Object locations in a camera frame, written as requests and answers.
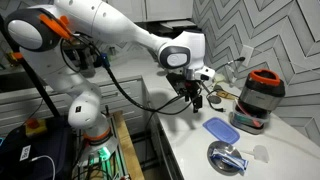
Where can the small translucent plastic cup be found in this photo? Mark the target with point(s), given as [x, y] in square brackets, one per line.
[260, 153]

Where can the blue plastic container lid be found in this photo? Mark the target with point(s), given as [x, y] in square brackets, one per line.
[221, 130]

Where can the silver metal bowl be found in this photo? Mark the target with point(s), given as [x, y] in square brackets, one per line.
[220, 150]

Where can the blue snack packet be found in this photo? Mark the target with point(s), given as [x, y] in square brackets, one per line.
[230, 159]

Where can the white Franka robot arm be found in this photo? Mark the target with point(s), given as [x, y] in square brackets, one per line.
[110, 20]

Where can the yellow emergency stop box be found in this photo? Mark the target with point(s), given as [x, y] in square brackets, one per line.
[35, 127]

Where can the small white round object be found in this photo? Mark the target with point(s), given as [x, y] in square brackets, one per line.
[220, 78]

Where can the white QR code label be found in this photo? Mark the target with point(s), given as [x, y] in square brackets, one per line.
[25, 153]

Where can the wooden plank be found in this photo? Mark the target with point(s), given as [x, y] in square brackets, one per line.
[128, 146]

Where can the white upper cabinets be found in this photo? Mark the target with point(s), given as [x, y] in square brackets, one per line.
[156, 9]

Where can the dark round disc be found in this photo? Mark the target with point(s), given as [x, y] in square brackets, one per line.
[215, 99]

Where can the black coffee maker orange lid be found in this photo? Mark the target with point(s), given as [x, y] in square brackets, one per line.
[261, 93]

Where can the white drawer cabinet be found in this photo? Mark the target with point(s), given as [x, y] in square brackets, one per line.
[130, 93]

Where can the black tripod pole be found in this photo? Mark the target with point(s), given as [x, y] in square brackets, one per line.
[40, 87]

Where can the white wall outlet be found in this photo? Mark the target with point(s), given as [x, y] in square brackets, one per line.
[247, 55]

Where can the black bag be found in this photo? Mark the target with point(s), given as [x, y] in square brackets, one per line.
[36, 150]

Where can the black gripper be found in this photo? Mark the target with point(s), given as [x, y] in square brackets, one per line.
[181, 85]

